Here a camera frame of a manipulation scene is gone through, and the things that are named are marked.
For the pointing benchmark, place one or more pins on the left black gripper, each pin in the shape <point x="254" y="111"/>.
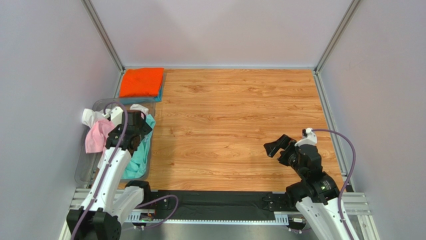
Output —
<point x="145" y="128"/>

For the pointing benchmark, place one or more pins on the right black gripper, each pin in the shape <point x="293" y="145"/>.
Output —
<point x="286" y="150"/>

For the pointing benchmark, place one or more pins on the mint green t-shirt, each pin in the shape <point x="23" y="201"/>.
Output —
<point x="138" y="165"/>

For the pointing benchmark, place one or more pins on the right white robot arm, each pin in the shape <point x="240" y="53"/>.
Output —
<point x="317" y="196"/>

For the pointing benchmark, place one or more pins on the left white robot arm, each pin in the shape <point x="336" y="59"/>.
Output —
<point x="110" y="179"/>

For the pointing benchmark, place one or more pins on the clear plastic bin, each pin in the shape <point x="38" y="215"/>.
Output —
<point x="88" y="163"/>

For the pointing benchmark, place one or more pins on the folded teal t-shirt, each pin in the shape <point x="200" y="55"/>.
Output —
<point x="145" y="99"/>

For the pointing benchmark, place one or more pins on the pink t-shirt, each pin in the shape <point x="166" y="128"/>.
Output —
<point x="96" y="137"/>

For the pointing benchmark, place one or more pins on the folded orange t-shirt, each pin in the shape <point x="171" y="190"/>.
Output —
<point x="141" y="82"/>

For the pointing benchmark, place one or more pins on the white t-shirt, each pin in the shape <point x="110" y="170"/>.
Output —
<point x="90" y="117"/>

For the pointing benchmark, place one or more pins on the black base mat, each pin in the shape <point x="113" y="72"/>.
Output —
<point x="218" y="205"/>

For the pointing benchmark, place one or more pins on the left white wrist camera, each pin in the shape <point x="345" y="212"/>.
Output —
<point x="114" y="115"/>

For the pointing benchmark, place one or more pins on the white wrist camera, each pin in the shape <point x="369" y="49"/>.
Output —
<point x="308" y="138"/>
<point x="114" y="115"/>

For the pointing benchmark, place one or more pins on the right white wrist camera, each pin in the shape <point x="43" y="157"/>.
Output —
<point x="308" y="138"/>

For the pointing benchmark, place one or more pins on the aluminium frame rail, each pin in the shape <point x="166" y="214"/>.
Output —
<point x="354" y="203"/>

